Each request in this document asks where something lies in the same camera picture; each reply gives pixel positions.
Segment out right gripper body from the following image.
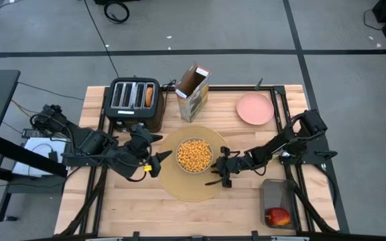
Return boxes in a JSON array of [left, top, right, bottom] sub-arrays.
[[214, 153, 251, 175]]

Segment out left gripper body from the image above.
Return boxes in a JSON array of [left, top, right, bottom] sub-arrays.
[[127, 124, 153, 168]]

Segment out cream bowl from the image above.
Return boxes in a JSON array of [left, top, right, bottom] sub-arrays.
[[175, 137, 215, 175]]

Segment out bagel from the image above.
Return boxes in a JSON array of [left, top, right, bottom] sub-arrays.
[[145, 86, 155, 108]]

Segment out pink plate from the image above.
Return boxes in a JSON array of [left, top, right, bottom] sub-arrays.
[[235, 91, 275, 127]]

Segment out panda cereal box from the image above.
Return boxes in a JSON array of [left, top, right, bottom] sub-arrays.
[[174, 61, 212, 123]]

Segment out red apple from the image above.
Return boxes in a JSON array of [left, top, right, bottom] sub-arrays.
[[265, 207, 292, 228]]

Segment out yellow cereal puffs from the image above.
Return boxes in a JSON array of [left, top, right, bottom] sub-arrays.
[[177, 139, 213, 172]]

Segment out round woven tan placemat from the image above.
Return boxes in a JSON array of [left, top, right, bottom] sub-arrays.
[[157, 125, 229, 203]]

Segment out black four-slot toaster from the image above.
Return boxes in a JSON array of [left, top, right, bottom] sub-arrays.
[[103, 77, 166, 134]]

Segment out clear grey plastic bin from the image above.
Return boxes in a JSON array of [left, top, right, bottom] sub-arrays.
[[259, 178, 300, 231]]

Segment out white box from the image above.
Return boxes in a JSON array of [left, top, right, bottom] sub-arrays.
[[11, 137, 68, 178]]

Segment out black toaster power cable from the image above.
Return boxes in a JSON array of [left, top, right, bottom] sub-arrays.
[[161, 78, 178, 101]]

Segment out long black floor cable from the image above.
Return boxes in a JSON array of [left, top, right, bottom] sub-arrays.
[[83, 0, 121, 79]]

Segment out coiled black floor cable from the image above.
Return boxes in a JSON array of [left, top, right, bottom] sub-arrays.
[[103, 0, 131, 25]]

